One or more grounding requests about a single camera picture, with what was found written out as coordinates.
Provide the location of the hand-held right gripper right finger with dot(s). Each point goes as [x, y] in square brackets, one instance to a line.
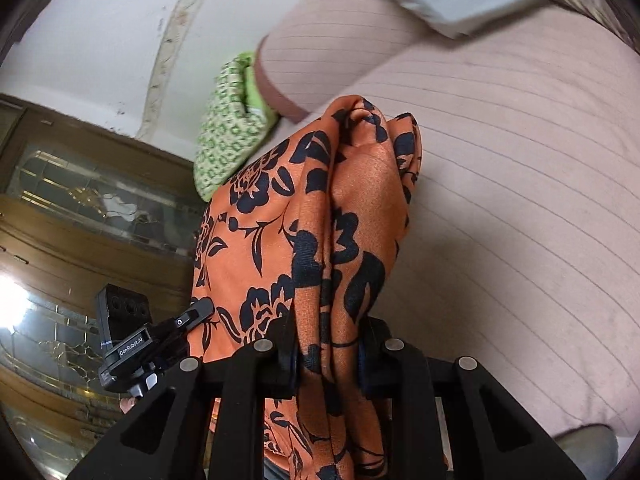
[372, 370]

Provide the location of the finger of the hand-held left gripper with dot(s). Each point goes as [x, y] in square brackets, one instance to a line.
[197, 312]

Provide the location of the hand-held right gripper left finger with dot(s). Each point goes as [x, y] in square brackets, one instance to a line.
[290, 360]

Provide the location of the orange floral garment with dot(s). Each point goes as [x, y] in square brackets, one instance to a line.
[370, 170]

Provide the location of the wooden glass door cabinet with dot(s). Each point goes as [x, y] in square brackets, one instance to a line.
[75, 260]

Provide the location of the green patterned cushion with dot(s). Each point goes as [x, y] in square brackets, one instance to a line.
[225, 135]

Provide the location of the pink striped bedsheet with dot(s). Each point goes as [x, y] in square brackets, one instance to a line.
[500, 185]

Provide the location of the grey cloth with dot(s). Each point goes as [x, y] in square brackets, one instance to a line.
[590, 452]

